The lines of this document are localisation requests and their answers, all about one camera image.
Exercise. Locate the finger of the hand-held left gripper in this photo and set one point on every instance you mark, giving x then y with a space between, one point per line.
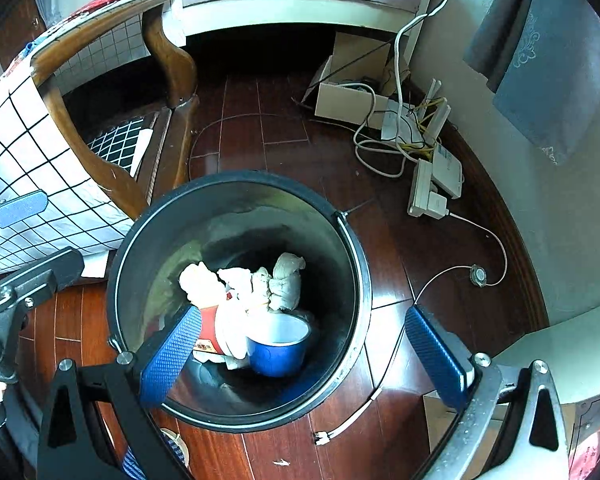
45 272
20 210

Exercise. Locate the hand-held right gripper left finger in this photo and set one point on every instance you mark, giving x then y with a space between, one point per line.
172 355

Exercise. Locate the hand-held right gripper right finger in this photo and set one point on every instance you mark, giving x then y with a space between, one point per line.
440 360

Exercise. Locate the red paper cup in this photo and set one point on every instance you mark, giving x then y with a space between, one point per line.
215 325

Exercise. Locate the white plastic bag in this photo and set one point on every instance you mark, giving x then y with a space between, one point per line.
200 280

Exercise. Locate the blue paper bowl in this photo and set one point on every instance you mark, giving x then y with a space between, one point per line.
275 360

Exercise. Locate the twisted pale yellow cloth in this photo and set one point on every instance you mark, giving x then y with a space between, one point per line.
287 285

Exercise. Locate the black round bin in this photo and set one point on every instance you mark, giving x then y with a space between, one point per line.
330 270

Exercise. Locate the white grid-pattern cloth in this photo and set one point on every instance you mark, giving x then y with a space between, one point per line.
40 160

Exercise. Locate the white power strip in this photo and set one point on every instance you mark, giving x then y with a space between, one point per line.
422 185

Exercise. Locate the white power adapter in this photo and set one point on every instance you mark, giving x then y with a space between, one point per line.
450 170

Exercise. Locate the white router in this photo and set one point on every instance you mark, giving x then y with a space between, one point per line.
395 120

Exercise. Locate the white cardboard box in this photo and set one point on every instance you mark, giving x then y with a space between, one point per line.
340 102

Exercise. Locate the grey-blue curtain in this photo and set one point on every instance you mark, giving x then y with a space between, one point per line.
530 60

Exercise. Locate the white bed frame red headboard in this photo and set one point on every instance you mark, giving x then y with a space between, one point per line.
300 17

